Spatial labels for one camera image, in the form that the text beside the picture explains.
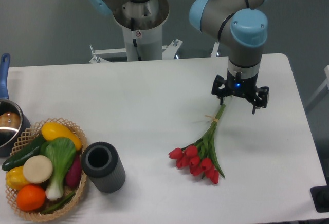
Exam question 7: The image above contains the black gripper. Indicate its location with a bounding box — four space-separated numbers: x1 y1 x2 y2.
211 71 269 114

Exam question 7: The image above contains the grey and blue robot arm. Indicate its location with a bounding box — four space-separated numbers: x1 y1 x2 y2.
89 0 269 109

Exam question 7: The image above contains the red tulip bouquet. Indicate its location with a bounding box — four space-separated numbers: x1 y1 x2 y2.
168 104 226 185

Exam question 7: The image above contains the black controller box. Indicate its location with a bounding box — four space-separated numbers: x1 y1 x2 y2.
310 185 328 213

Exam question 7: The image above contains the dark grey ribbed vase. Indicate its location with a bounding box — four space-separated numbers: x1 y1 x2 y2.
81 142 126 193

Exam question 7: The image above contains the purple sweet potato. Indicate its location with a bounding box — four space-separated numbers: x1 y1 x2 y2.
65 155 82 188

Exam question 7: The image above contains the green bok choy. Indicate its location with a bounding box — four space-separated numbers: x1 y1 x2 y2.
41 137 76 201

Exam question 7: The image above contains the yellow squash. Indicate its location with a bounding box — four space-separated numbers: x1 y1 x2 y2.
41 122 82 151

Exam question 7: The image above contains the green bean pod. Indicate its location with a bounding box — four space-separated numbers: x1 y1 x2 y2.
40 191 76 214

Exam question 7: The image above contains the dark green cucumber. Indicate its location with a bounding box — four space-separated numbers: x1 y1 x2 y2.
2 134 46 171

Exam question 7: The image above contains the beige round bread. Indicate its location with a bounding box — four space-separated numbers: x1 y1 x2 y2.
23 155 53 184

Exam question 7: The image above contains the woven wicker basket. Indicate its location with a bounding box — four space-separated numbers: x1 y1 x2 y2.
5 118 88 222

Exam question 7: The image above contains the orange fruit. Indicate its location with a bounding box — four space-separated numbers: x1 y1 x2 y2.
16 184 46 211

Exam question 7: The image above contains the yellow bell pepper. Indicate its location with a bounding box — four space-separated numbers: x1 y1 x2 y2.
6 166 30 190

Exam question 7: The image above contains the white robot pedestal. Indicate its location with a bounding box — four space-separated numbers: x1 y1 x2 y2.
89 0 183 63

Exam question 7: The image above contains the blue handled saucepan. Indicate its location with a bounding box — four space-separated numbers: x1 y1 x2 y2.
1 53 30 158

